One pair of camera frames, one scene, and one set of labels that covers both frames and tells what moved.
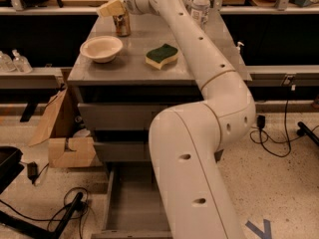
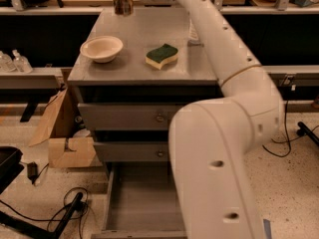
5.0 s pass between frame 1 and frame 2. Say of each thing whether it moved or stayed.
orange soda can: moved
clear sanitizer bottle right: stayed
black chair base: stayed
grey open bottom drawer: stayed
